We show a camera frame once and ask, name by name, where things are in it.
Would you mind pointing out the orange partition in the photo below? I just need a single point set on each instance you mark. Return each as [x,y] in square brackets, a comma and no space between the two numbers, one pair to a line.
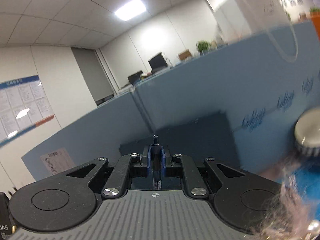
[316,25]

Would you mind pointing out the green potted plant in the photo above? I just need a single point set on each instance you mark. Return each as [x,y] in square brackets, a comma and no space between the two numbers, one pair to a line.
[203,46]

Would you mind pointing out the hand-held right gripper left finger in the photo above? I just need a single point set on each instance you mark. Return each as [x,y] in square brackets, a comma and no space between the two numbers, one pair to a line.
[149,156]

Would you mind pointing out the ceiling light panel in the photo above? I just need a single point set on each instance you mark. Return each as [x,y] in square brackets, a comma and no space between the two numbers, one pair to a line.
[130,9]

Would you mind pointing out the small brown cardboard box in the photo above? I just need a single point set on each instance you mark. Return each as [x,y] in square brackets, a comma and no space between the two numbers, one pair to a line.
[185,55]

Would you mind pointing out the wall notice board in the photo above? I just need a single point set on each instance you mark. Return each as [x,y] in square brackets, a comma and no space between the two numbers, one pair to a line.
[22,105]

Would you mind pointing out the round silver lidded container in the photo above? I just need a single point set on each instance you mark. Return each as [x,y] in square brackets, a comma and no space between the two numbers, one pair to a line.
[308,130]

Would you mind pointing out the black computer monitor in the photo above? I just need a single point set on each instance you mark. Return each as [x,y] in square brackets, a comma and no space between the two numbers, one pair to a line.
[135,77]
[157,62]

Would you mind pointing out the blue cardboard box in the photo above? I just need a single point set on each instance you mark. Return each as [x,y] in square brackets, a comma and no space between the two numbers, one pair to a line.
[200,80]

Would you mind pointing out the white paper bag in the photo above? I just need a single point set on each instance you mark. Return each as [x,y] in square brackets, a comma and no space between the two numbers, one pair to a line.
[265,7]

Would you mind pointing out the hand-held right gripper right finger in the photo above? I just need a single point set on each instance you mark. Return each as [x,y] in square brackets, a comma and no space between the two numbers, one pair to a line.
[163,156]

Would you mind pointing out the white shipping label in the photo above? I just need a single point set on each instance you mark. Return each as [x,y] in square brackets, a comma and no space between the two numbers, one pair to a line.
[57,161]

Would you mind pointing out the blue printed packet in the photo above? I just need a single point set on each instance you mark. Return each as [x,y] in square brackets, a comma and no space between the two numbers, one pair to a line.
[308,182]

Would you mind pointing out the grey fuzzy thing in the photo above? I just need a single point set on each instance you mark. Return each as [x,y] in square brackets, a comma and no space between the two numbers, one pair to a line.
[280,207]

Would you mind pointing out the black marker pen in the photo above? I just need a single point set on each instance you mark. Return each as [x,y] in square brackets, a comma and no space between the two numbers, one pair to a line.
[156,170]

